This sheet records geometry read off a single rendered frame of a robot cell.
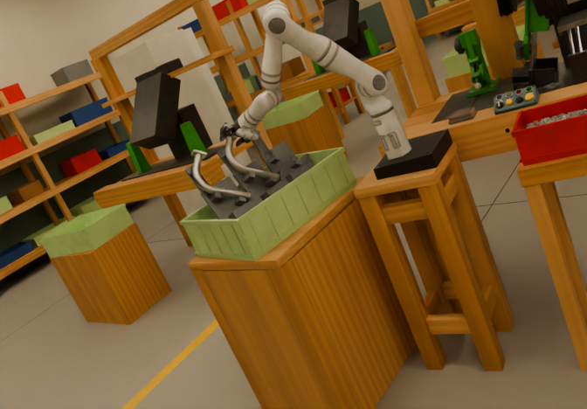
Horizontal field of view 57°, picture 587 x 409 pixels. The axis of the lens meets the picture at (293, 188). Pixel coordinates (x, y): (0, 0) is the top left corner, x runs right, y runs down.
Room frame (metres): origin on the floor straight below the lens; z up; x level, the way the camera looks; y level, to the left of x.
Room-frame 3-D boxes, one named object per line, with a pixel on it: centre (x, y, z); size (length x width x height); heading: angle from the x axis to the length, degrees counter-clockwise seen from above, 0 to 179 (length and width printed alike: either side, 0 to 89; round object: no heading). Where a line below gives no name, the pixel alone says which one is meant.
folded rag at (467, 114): (2.07, -0.72, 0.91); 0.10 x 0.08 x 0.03; 53
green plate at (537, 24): (2.05, -1.11, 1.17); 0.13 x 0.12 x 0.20; 55
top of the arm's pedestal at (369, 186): (1.98, -0.42, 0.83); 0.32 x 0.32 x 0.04; 53
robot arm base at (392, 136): (1.98, -0.42, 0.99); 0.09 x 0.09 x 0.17; 50
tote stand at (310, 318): (2.19, 0.10, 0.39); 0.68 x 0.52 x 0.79; 135
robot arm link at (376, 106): (1.98, -0.41, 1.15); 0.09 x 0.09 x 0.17; 21
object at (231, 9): (8.51, -0.33, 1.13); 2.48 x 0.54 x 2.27; 47
